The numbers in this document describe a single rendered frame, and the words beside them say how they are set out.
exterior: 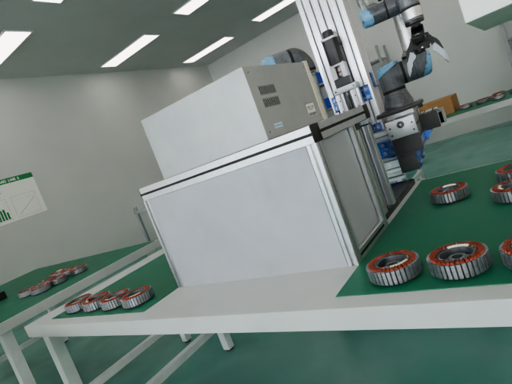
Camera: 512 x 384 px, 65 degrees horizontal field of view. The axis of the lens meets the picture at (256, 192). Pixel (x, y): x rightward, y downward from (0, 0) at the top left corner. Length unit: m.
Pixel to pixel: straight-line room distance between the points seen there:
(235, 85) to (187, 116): 0.20
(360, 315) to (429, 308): 0.14
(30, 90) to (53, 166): 1.21
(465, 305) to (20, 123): 6.61
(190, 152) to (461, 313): 0.83
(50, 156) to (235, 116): 5.96
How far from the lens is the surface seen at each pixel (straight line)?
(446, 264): 0.84
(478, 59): 8.05
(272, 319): 0.97
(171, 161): 1.31
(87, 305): 1.68
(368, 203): 1.22
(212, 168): 1.17
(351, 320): 0.87
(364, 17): 1.89
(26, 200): 6.63
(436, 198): 1.34
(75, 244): 6.82
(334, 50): 2.39
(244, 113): 1.10
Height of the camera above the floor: 1.12
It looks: 6 degrees down
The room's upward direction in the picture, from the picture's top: 21 degrees counter-clockwise
